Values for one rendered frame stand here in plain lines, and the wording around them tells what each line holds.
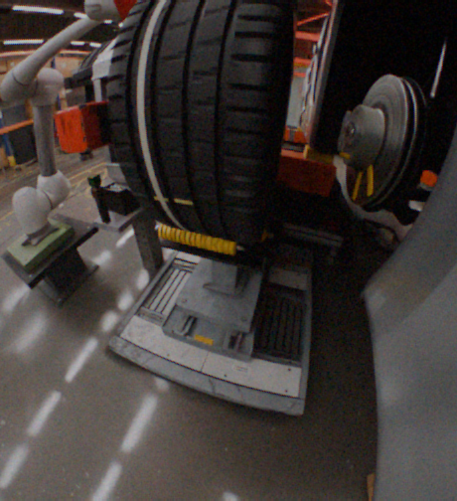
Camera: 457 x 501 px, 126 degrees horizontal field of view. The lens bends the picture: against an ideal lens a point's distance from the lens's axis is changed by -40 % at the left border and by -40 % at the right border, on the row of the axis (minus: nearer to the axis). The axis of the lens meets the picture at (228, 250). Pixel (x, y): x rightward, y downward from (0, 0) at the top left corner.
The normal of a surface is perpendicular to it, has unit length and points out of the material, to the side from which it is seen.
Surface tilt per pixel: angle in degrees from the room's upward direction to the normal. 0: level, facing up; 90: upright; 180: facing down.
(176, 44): 75
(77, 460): 0
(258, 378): 0
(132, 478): 0
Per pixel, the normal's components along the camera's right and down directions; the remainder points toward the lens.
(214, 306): 0.06, -0.76
